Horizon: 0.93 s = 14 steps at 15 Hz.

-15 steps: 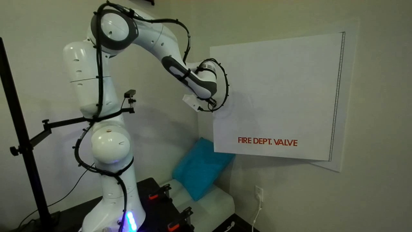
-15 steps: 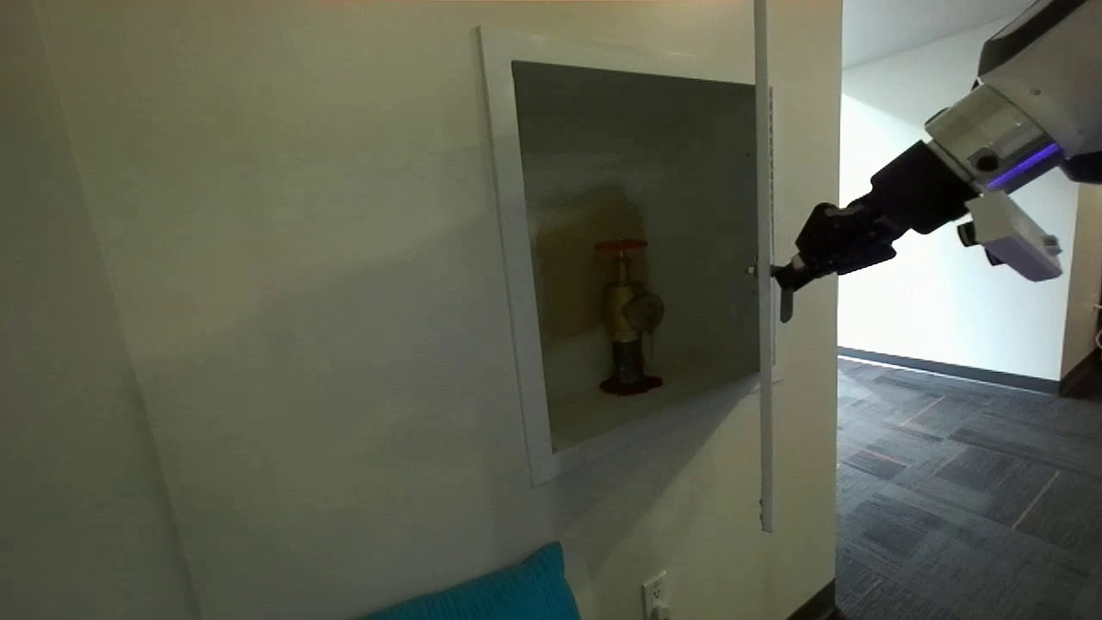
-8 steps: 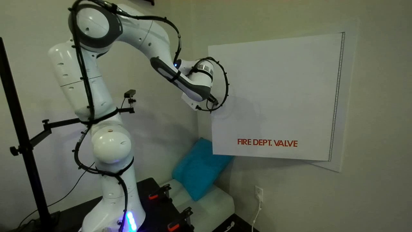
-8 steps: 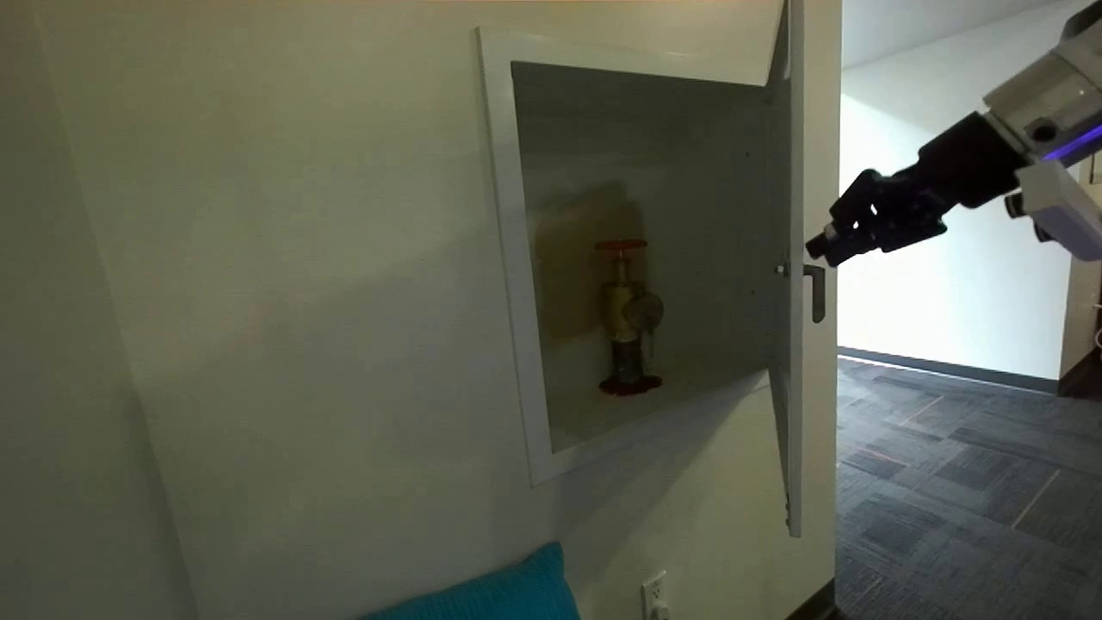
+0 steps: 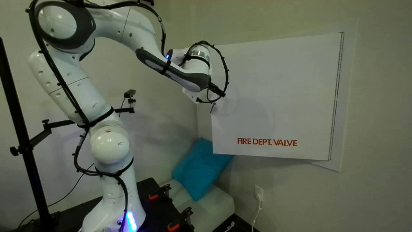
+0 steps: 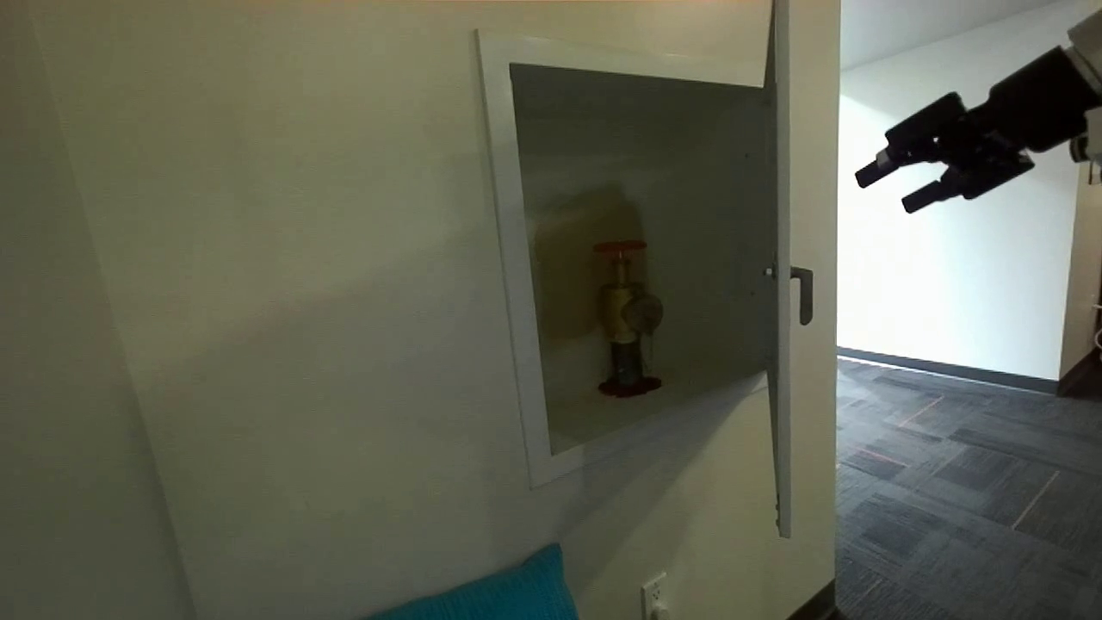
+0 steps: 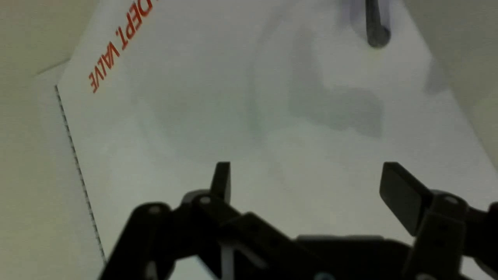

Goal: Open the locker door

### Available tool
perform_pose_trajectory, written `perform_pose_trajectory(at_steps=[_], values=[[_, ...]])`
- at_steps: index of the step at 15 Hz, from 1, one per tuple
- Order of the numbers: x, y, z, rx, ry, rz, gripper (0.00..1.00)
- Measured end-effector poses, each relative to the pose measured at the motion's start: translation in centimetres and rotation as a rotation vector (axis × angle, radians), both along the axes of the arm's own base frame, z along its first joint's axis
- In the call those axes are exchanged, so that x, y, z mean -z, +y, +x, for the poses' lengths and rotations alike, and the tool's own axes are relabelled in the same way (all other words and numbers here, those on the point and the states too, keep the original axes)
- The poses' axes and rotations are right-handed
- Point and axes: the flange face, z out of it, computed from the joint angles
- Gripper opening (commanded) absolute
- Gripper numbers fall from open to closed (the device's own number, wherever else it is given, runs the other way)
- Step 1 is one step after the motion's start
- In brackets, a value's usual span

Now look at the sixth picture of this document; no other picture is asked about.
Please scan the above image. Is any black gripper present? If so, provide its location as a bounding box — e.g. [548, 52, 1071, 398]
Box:
[851, 40, 1095, 218]

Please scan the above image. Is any white fire valve locker door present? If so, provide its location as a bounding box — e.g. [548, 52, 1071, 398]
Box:
[760, 0, 798, 542]

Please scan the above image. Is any dark metal door handle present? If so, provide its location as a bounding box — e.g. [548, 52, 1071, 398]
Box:
[789, 263, 816, 331]

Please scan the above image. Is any red and brass fire valve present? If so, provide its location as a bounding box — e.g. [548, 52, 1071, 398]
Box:
[593, 235, 668, 404]

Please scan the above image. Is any teal pillow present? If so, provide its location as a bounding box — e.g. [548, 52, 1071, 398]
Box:
[372, 542, 587, 620]

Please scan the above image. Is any dark wall baseboard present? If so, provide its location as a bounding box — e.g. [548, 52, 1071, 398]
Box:
[833, 343, 1102, 398]

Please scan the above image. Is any white locker frame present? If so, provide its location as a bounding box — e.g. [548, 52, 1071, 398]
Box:
[472, 24, 795, 491]

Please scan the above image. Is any white wall outlet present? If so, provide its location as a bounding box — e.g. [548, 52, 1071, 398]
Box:
[637, 567, 676, 620]

